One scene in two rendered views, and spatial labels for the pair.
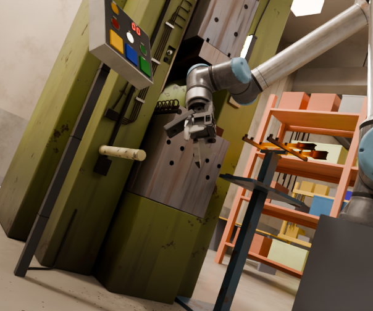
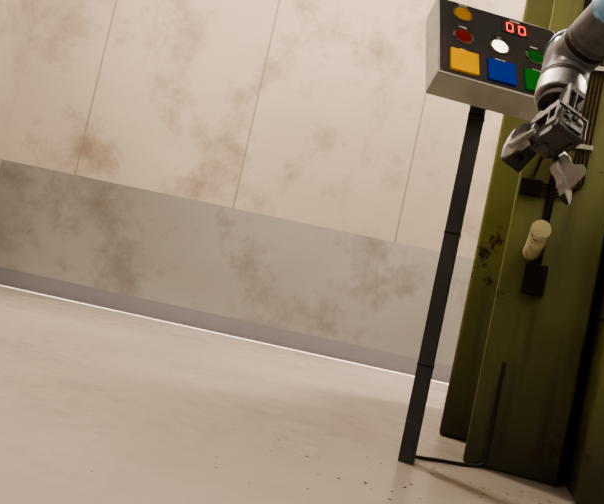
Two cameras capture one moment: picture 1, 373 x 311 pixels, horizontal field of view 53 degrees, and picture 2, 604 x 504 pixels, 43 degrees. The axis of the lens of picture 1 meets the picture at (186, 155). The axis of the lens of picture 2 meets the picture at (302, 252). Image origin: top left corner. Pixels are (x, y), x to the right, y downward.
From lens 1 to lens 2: 0.72 m
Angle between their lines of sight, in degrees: 47
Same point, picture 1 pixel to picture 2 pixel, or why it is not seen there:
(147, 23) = (566, 12)
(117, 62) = (476, 93)
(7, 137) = not seen: hidden behind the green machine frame
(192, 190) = not seen: outside the picture
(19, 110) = not seen: hidden behind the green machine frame
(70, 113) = (499, 213)
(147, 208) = not seen: outside the picture
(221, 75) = (582, 33)
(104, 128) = (524, 214)
